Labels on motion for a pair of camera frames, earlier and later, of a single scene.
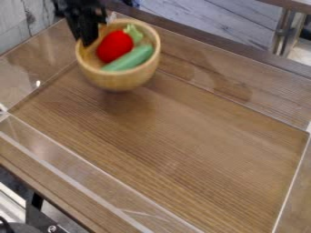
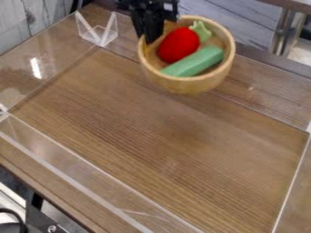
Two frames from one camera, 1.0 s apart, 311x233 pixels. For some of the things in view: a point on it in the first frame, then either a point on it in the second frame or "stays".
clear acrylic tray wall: (129, 204) stays
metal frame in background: (289, 32) stays
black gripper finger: (75, 26) -> (139, 20)
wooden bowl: (127, 79) -> (199, 83)
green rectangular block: (131, 60) -> (193, 65)
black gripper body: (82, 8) -> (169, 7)
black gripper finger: (86, 27) -> (154, 25)
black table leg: (37, 200) stays
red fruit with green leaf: (117, 43) -> (182, 41)
